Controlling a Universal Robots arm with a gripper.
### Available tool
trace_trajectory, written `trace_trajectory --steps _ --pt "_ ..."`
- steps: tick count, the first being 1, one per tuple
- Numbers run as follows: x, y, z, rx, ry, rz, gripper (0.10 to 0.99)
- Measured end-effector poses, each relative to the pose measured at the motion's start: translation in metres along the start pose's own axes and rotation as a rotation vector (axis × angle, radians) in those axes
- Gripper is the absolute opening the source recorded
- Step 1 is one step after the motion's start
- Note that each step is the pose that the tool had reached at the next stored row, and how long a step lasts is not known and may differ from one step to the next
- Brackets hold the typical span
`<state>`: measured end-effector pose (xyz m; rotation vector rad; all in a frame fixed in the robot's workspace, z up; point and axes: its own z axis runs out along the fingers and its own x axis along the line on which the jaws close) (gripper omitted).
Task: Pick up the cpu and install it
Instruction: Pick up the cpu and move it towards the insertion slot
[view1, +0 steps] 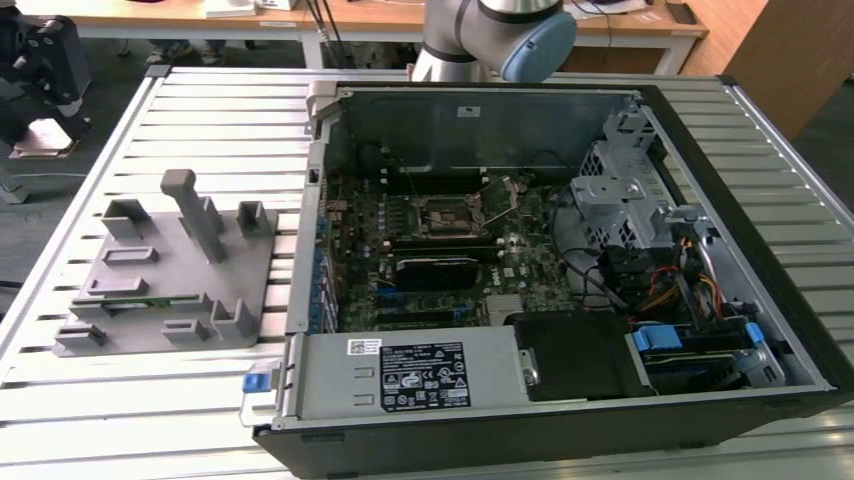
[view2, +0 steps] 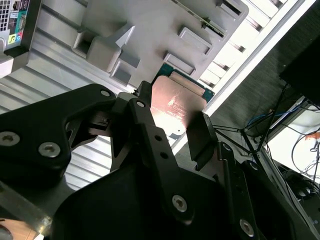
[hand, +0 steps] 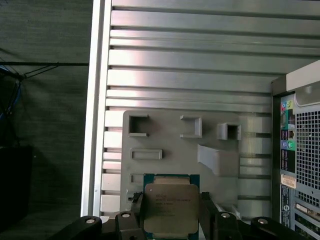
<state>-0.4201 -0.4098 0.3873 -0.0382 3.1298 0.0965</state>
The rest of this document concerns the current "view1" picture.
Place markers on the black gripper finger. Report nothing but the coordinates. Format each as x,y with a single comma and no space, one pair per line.
13,115
63,75

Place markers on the silver CPU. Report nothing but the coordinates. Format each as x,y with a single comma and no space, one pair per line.
43,135

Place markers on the CPU socket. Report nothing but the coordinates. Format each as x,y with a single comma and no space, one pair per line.
446,217

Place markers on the grey furniture foot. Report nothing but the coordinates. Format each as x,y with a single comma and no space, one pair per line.
13,192

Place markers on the white box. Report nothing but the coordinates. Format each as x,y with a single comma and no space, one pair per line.
229,9

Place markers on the white device black print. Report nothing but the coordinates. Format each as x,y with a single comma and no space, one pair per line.
274,4

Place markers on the green RAM stick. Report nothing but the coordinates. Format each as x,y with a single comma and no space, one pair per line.
167,301

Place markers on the grey plastic parts rack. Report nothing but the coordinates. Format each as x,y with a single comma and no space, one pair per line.
173,300

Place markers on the blue case release latch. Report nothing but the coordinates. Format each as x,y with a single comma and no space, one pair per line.
256,384

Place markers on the black graphics card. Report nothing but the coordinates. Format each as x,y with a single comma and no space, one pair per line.
434,275

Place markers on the silver power supply black label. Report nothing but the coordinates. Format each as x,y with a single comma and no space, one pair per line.
334,380

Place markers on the black expansion slot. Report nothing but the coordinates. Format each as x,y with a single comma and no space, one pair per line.
420,319

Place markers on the green motherboard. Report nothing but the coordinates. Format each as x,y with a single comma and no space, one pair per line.
527,240

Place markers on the silver chipset heatsink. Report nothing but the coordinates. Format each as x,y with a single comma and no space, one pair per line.
503,306

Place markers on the silver drive cage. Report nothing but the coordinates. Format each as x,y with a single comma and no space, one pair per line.
614,200

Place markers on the black phone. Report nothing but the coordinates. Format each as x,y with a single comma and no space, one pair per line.
682,14

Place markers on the black plastic air shroud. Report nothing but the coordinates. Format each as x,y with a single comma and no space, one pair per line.
574,355

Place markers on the black PC case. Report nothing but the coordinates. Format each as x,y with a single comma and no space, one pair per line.
467,450

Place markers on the hard disk in blue carrier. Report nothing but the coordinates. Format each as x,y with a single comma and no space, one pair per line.
656,340

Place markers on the wooden cabinet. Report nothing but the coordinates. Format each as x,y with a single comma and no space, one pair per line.
787,60

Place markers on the silver disk bay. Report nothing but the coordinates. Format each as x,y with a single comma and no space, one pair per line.
761,367

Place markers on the wooden desk white frame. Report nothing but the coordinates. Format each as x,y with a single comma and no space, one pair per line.
627,27
147,12

